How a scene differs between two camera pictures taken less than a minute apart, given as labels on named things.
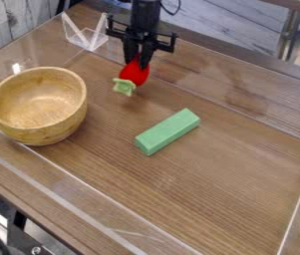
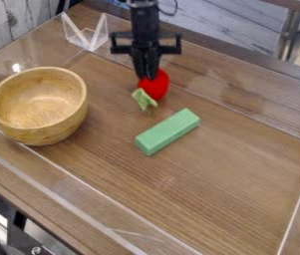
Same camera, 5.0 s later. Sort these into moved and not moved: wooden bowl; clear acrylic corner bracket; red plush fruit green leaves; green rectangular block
Moved: red plush fruit green leaves
Not moved: clear acrylic corner bracket; wooden bowl; green rectangular block
